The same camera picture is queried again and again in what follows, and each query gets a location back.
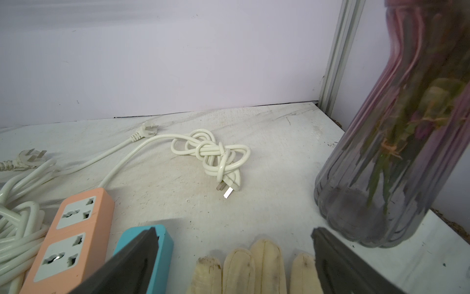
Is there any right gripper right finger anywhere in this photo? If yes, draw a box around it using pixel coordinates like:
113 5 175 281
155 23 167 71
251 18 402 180
311 227 403 294

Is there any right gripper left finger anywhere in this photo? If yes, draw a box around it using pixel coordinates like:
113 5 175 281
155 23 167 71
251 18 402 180
71 227 159 294

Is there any small blue power strip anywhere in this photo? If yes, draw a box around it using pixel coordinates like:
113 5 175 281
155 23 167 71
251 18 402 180
113 224 174 294

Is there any pink power strip right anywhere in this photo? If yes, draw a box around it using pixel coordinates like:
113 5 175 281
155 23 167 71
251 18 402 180
20 188 115 294

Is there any beige work glove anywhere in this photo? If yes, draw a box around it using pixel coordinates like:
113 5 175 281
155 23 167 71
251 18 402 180
187 239 323 294

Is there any dark purple glass vase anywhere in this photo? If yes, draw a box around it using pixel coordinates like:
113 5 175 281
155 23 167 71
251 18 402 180
314 1 470 247

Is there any white tangled cable back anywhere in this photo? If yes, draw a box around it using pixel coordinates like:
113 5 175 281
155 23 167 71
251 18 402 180
0 121 252 294

